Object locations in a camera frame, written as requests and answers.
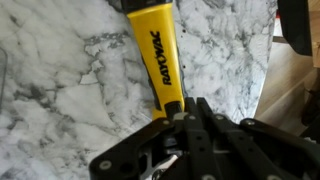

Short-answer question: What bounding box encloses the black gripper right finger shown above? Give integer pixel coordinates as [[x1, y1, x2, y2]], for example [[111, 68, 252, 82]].
[[196, 96, 320, 180]]

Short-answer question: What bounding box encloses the black furniture panel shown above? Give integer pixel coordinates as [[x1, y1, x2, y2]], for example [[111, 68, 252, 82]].
[[277, 0, 314, 57]]

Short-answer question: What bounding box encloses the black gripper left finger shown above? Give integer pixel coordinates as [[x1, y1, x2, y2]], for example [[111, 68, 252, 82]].
[[88, 96, 214, 180]]

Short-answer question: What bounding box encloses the yellow black Rayovac flashlight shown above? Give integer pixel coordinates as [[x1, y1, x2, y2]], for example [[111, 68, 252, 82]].
[[120, 0, 186, 122]]

